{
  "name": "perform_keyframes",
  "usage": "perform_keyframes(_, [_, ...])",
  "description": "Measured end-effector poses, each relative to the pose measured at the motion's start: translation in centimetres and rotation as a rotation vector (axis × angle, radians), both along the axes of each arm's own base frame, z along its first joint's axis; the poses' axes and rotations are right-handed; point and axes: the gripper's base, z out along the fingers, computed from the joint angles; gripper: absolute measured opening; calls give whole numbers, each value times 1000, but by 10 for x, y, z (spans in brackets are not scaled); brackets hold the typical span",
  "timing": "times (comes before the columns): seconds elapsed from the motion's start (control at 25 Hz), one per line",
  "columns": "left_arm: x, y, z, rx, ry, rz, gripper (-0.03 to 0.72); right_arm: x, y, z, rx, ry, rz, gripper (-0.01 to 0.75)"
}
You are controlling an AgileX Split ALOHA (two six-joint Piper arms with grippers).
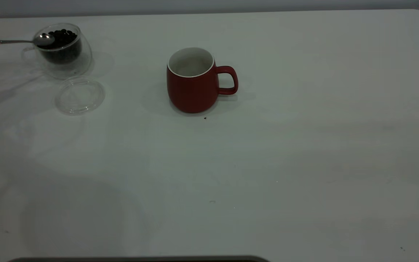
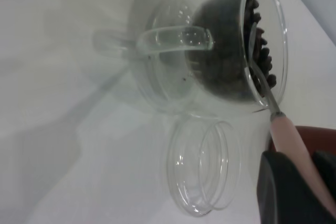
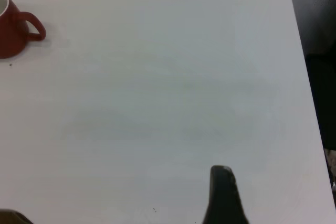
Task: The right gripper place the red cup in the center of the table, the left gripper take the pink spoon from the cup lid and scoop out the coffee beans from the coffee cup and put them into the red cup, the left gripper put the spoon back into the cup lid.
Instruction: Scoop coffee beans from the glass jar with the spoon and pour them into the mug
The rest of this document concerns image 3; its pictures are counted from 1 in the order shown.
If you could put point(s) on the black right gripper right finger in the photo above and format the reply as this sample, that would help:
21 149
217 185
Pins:
224 200

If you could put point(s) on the red ceramic mug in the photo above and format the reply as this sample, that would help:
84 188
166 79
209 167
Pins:
10 32

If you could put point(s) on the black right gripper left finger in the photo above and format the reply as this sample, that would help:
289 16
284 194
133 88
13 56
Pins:
11 217

